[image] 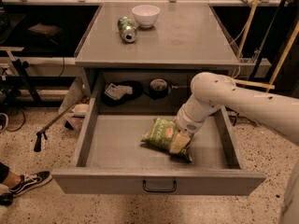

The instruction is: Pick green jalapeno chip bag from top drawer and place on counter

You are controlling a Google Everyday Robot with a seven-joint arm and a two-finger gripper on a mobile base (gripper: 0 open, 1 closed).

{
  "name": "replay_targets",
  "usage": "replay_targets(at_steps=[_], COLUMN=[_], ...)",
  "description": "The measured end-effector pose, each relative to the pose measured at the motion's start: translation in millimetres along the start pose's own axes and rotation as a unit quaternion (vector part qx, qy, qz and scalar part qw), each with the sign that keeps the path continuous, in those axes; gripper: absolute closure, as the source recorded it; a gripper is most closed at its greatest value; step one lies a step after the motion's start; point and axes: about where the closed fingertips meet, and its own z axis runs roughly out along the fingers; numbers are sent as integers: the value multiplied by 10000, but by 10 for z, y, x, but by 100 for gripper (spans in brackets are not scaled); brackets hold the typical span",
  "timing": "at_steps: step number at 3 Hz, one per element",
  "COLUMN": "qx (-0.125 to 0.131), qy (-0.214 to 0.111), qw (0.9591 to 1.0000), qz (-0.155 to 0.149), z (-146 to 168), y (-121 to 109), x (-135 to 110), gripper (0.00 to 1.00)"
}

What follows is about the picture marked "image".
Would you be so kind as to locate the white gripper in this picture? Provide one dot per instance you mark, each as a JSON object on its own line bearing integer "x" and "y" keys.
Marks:
{"x": 188, "y": 124}

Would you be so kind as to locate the green jalapeno chip bag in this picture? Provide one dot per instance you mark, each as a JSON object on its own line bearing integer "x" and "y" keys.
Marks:
{"x": 162, "y": 134}

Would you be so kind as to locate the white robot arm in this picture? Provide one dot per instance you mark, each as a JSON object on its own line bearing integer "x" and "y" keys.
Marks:
{"x": 278, "y": 113}

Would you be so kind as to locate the grey open drawer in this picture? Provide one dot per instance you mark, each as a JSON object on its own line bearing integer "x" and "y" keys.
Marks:
{"x": 110, "y": 157}

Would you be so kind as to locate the grey cabinet counter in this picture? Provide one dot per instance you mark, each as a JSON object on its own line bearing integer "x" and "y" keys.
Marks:
{"x": 185, "y": 36}

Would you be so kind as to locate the black pouch with white tag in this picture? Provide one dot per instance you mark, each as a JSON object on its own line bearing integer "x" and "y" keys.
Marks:
{"x": 119, "y": 93}

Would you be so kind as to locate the green soda can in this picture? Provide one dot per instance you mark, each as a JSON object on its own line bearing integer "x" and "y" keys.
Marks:
{"x": 127, "y": 29}

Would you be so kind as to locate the white bowl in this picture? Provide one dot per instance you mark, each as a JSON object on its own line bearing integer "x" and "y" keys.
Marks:
{"x": 146, "y": 15}

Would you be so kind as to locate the grabber stick tool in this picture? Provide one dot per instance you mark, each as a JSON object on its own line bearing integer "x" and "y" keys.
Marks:
{"x": 42, "y": 132}

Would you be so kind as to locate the black and white sneaker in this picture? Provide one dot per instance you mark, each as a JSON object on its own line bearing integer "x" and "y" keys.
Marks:
{"x": 28, "y": 182}

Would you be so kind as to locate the black tripod stand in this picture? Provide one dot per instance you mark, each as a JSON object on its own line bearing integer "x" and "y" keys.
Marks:
{"x": 20, "y": 68}

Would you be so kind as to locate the black wheel caster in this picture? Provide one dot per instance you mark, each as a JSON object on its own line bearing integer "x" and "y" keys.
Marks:
{"x": 6, "y": 199}

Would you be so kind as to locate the black drawer handle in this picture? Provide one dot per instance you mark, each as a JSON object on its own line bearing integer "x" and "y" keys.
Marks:
{"x": 159, "y": 186}

